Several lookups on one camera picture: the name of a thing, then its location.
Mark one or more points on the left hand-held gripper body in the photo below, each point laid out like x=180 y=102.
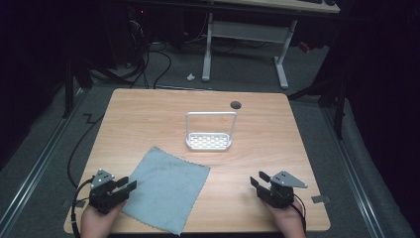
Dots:
x=102 y=193

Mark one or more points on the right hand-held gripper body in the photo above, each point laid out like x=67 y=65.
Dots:
x=279 y=191

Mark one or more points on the grey cloth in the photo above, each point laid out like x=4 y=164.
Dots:
x=166 y=191

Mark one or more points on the person's left hand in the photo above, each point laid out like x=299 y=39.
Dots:
x=98 y=222

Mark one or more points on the person's right hand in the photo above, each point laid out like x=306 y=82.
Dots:
x=287 y=219

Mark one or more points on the grey tape piece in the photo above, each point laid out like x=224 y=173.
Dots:
x=320 y=199

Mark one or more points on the black metal stand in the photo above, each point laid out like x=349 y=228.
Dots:
x=333 y=95
x=74 y=76

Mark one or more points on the crumpled white paper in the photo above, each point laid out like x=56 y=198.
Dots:
x=190 y=77

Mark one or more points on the red object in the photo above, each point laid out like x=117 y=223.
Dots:
x=304 y=47

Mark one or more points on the white-legged desk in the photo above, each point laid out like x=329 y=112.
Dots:
x=251 y=29

